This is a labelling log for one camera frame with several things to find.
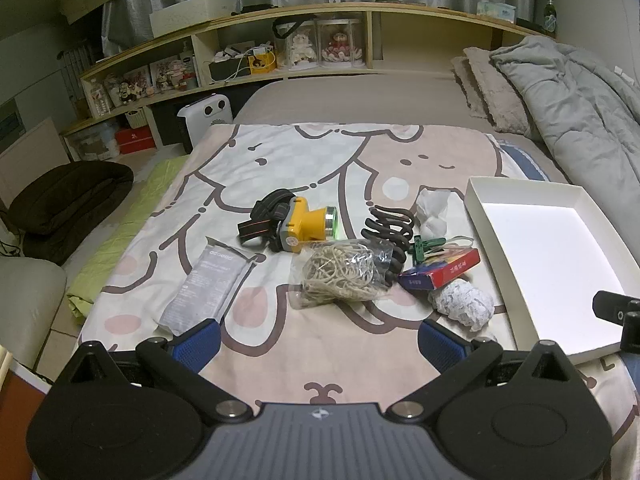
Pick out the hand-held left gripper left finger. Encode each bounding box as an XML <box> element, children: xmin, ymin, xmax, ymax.
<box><xmin>52</xmin><ymin>319</ymin><xmax>253</xmax><ymax>423</ymax></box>

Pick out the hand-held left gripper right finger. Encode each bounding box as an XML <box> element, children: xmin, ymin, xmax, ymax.
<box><xmin>387</xmin><ymin>319</ymin><xmax>593</xmax><ymax>423</ymax></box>

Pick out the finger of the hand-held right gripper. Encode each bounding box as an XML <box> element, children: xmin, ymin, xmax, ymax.
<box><xmin>592</xmin><ymin>290</ymin><xmax>640</xmax><ymax>361</ymax></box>

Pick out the white lace roll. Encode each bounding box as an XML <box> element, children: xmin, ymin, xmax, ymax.
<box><xmin>428</xmin><ymin>280</ymin><xmax>496</xmax><ymax>333</ymax></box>

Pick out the grey wet wipes packet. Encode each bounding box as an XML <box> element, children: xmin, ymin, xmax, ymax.
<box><xmin>157</xmin><ymin>244</ymin><xmax>268</xmax><ymax>336</ymax></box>

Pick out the white shallow cardboard box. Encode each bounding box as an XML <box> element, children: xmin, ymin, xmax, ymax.
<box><xmin>465</xmin><ymin>176</ymin><xmax>636</xmax><ymax>365</ymax></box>

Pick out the red and blue card box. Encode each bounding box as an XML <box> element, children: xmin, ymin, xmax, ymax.
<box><xmin>398</xmin><ymin>247</ymin><xmax>482</xmax><ymax>291</ymax></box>

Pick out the green clothes peg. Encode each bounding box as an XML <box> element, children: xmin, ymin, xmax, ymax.
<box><xmin>407</xmin><ymin>234</ymin><xmax>448</xmax><ymax>265</ymax></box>

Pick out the clear bag of rubber bands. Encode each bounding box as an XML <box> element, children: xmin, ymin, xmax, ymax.
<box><xmin>289</xmin><ymin>237</ymin><xmax>396</xmax><ymax>311</ymax></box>

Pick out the yellow headlamp with black strap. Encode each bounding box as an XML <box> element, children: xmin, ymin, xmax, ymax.
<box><xmin>237</xmin><ymin>187</ymin><xmax>341</xmax><ymax>255</ymax></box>

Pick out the light green floor mat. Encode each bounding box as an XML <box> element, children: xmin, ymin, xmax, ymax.
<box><xmin>67</xmin><ymin>156</ymin><xmax>191</xmax><ymax>317</ymax></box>

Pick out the black spiral hair curler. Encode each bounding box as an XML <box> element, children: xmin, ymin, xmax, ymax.
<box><xmin>360</xmin><ymin>205</ymin><xmax>416</xmax><ymax>286</ymax></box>

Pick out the white crumpled tissue wad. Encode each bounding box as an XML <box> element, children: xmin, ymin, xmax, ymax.
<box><xmin>412</xmin><ymin>187</ymin><xmax>451</xmax><ymax>238</ymax></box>

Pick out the beige chair seat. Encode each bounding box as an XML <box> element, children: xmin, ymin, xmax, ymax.
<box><xmin>0</xmin><ymin>257</ymin><xmax>68</xmax><ymax>371</ymax></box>

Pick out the black floor cushion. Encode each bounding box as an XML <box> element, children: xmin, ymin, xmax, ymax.
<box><xmin>7</xmin><ymin>161</ymin><xmax>135</xmax><ymax>266</ymax></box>

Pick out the cartoon printed blanket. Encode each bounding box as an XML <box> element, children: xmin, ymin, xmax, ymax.
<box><xmin>80</xmin><ymin>122</ymin><xmax>640</xmax><ymax>461</ymax></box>

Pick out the grey quilted duvet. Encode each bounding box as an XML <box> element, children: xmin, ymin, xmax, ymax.
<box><xmin>490</xmin><ymin>35</ymin><xmax>640</xmax><ymax>261</ymax></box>

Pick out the red storage box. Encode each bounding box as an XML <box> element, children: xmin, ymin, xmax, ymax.
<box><xmin>116</xmin><ymin>127</ymin><xmax>156</xmax><ymax>153</ymax></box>

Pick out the white space heater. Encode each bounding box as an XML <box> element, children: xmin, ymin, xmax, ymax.
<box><xmin>176</xmin><ymin>94</ymin><xmax>235</xmax><ymax>153</ymax></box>

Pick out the clear plastic storage bin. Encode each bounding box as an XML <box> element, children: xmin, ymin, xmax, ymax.
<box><xmin>65</xmin><ymin>120</ymin><xmax>121</xmax><ymax>161</ymax></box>

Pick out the large beige furry pillow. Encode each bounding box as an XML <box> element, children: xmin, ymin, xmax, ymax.
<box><xmin>462</xmin><ymin>47</ymin><xmax>533</xmax><ymax>135</ymax></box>

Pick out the light wooden board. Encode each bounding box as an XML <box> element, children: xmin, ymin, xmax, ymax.
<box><xmin>0</xmin><ymin>119</ymin><xmax>66</xmax><ymax>211</ymax></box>

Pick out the small beige furry pillow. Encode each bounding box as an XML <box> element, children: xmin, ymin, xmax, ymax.
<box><xmin>450</xmin><ymin>55</ymin><xmax>481</xmax><ymax>121</ymax></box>

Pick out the beige bed mattress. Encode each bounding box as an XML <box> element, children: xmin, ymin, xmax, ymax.
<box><xmin>232</xmin><ymin>77</ymin><xmax>571</xmax><ymax>186</ymax></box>

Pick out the black box on shelf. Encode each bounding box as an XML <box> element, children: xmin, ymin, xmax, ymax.
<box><xmin>207</xmin><ymin>57</ymin><xmax>251</xmax><ymax>84</ymax></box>

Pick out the white lotion bottle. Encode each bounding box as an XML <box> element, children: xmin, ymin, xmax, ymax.
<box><xmin>180</xmin><ymin>40</ymin><xmax>197</xmax><ymax>86</ymax></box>

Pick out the yellow bear box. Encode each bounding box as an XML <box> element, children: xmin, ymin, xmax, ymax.
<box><xmin>247</xmin><ymin>50</ymin><xmax>277</xmax><ymax>75</ymax></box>

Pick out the pale green tissue box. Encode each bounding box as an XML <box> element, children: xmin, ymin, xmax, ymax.
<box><xmin>476</xmin><ymin>1</ymin><xmax>517</xmax><ymax>22</ymax></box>

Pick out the clear doll box white doll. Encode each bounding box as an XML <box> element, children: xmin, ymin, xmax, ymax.
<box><xmin>273</xmin><ymin>17</ymin><xmax>321</xmax><ymax>72</ymax></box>

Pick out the clear doll box red doll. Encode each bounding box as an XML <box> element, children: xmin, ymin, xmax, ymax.
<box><xmin>317</xmin><ymin>19</ymin><xmax>364</xmax><ymax>69</ymax></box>

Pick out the white storage box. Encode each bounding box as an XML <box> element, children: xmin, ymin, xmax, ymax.
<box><xmin>150</xmin><ymin>0</ymin><xmax>238</xmax><ymax>38</ymax></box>

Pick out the wooden bedside shelf unit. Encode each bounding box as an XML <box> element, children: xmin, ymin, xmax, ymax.
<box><xmin>60</xmin><ymin>2</ymin><xmax>556</xmax><ymax>153</ymax></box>

